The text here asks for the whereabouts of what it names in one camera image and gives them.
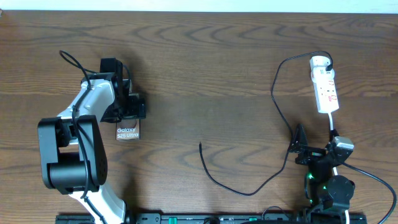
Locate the white power strip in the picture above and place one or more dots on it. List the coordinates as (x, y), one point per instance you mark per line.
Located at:
(325, 90)

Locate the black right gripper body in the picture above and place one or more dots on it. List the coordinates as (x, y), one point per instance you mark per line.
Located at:
(311, 155)

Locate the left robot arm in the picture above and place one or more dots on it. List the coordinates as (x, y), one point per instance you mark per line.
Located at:
(72, 153)

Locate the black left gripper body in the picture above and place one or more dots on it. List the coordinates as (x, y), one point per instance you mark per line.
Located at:
(128, 107)

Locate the white charger adapter plug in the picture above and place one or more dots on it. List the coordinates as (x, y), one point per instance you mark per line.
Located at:
(321, 61)

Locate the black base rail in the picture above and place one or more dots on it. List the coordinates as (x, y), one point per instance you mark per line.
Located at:
(155, 218)

